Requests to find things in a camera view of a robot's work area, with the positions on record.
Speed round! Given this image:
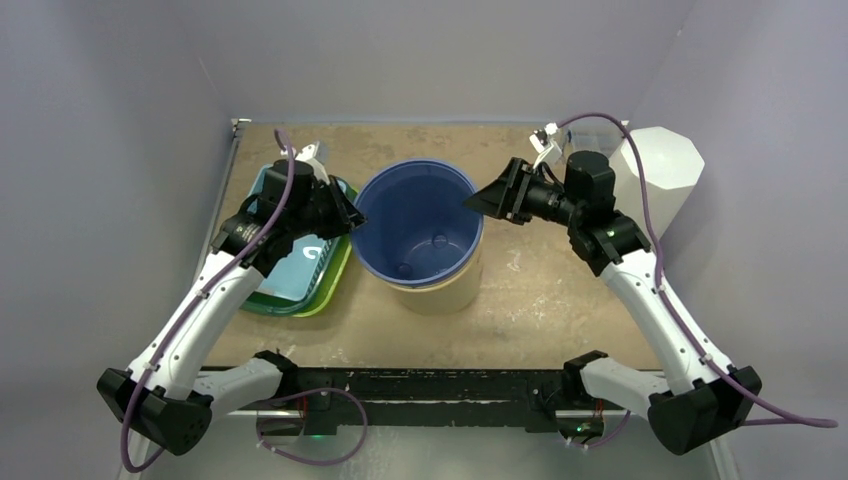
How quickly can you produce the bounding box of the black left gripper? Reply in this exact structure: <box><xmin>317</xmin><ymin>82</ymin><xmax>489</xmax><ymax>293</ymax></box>
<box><xmin>290</xmin><ymin>176</ymin><xmax>370</xmax><ymax>241</ymax></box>

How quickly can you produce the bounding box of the blue round bucket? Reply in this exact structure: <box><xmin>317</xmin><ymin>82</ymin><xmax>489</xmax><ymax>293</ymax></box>
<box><xmin>351</xmin><ymin>158</ymin><xmax>484</xmax><ymax>288</ymax></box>

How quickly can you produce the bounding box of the light blue perforated basket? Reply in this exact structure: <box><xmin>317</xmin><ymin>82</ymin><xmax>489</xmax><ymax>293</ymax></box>
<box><xmin>245</xmin><ymin>164</ymin><xmax>337</xmax><ymax>302</ymax></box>

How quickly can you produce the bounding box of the lime green tray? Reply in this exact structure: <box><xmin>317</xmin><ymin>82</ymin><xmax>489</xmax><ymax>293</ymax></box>
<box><xmin>294</xmin><ymin>185</ymin><xmax>362</xmax><ymax>319</ymax></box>

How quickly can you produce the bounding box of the cream printed bucket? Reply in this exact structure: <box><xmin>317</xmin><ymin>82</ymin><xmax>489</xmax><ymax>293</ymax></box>
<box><xmin>384</xmin><ymin>230</ymin><xmax>484</xmax><ymax>316</ymax></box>

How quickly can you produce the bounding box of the white octagonal large container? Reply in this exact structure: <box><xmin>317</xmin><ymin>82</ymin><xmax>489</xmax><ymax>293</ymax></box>
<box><xmin>609</xmin><ymin>126</ymin><xmax>705</xmax><ymax>237</ymax></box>

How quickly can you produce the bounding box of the dark green tray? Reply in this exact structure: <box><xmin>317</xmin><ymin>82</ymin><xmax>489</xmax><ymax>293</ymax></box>
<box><xmin>241</xmin><ymin>260</ymin><xmax>329</xmax><ymax>317</ymax></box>

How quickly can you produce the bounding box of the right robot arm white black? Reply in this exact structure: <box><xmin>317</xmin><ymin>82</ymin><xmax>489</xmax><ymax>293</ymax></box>
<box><xmin>463</xmin><ymin>151</ymin><xmax>762</xmax><ymax>455</ymax></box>

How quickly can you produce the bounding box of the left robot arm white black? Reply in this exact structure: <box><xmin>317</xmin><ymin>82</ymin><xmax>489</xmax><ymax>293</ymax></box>
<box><xmin>96</xmin><ymin>159</ymin><xmax>365</xmax><ymax>456</ymax></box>

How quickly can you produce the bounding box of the clear plastic small box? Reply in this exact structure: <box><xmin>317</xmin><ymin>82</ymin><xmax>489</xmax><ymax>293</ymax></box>
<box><xmin>566</xmin><ymin>117</ymin><xmax>624</xmax><ymax>157</ymax></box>

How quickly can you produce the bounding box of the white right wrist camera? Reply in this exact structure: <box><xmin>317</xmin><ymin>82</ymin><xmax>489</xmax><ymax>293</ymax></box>
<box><xmin>528</xmin><ymin>123</ymin><xmax>563</xmax><ymax>170</ymax></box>

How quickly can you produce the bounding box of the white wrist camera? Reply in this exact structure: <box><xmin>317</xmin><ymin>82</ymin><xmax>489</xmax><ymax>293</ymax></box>
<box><xmin>294</xmin><ymin>141</ymin><xmax>330</xmax><ymax>184</ymax></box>
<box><xmin>528</xmin><ymin>123</ymin><xmax>563</xmax><ymax>170</ymax></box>

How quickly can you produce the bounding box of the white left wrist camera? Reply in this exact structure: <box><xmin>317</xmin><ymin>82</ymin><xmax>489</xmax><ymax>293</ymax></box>
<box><xmin>294</xmin><ymin>141</ymin><xmax>330</xmax><ymax>184</ymax></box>

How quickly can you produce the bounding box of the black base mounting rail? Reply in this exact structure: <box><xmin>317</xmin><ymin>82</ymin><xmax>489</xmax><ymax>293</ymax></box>
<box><xmin>264</xmin><ymin>366</ymin><xmax>627</xmax><ymax>437</ymax></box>

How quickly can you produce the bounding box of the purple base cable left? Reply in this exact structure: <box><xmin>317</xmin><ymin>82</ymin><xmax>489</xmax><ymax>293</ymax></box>
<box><xmin>254</xmin><ymin>387</ymin><xmax>370</xmax><ymax>468</ymax></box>

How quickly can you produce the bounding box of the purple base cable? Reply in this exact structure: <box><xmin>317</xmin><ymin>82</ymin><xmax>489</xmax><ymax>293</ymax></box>
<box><xmin>563</xmin><ymin>407</ymin><xmax>634</xmax><ymax>452</ymax></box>
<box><xmin>254</xmin><ymin>387</ymin><xmax>370</xmax><ymax>468</ymax></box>

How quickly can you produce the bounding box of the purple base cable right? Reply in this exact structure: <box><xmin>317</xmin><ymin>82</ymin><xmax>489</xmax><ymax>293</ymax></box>
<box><xmin>563</xmin><ymin>407</ymin><xmax>634</xmax><ymax>452</ymax></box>

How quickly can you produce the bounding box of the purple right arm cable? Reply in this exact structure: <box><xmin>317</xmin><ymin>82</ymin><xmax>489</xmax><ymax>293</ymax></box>
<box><xmin>556</xmin><ymin>112</ymin><xmax>839</xmax><ymax>429</ymax></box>

